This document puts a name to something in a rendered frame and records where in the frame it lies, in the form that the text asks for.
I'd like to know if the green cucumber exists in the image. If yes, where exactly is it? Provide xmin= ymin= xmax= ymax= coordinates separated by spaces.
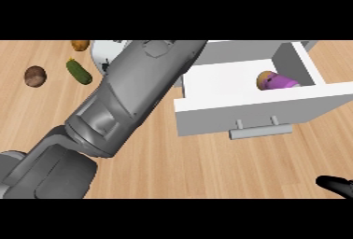
xmin=65 ymin=57 xmax=93 ymax=86

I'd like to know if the orange-brown sweet potato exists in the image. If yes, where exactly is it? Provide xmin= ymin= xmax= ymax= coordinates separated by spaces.
xmin=71 ymin=40 xmax=91 ymax=52

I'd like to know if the brown potato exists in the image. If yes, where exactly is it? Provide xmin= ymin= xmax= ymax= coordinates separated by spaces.
xmin=24 ymin=65 xmax=49 ymax=88

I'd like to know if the white round appliance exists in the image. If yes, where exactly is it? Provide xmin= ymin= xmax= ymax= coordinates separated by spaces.
xmin=89 ymin=40 xmax=133 ymax=77

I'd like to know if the grey drawer handle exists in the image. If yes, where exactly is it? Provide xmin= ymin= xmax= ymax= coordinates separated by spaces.
xmin=227 ymin=115 xmax=295 ymax=141

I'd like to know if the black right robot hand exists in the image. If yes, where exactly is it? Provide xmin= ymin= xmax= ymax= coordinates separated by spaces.
xmin=314 ymin=175 xmax=353 ymax=200

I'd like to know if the white open drawer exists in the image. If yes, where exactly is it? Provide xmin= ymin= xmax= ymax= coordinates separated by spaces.
xmin=173 ymin=40 xmax=353 ymax=138

